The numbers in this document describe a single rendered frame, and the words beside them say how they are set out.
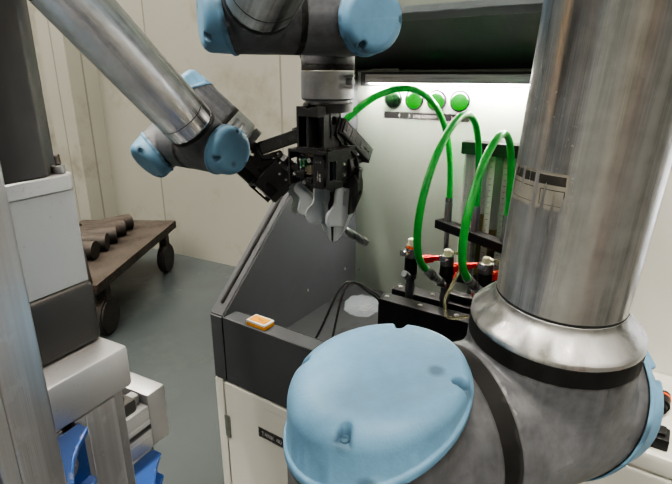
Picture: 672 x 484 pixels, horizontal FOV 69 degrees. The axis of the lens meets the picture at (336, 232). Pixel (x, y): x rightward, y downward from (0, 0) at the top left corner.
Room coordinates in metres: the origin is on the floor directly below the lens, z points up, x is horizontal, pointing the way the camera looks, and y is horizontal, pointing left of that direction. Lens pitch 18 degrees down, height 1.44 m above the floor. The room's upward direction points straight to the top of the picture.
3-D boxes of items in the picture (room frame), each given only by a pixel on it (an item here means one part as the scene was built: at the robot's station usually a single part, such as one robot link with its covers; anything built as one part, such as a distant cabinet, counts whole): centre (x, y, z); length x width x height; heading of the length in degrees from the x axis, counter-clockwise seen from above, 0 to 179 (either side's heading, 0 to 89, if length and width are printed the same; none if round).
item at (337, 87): (0.73, 0.01, 1.42); 0.08 x 0.08 x 0.05
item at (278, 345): (0.79, -0.03, 0.87); 0.62 x 0.04 x 0.16; 56
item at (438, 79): (1.21, -0.31, 1.43); 0.54 x 0.03 x 0.02; 56
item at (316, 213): (0.73, 0.03, 1.24); 0.06 x 0.03 x 0.09; 146
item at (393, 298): (0.92, -0.26, 0.91); 0.34 x 0.10 x 0.15; 56
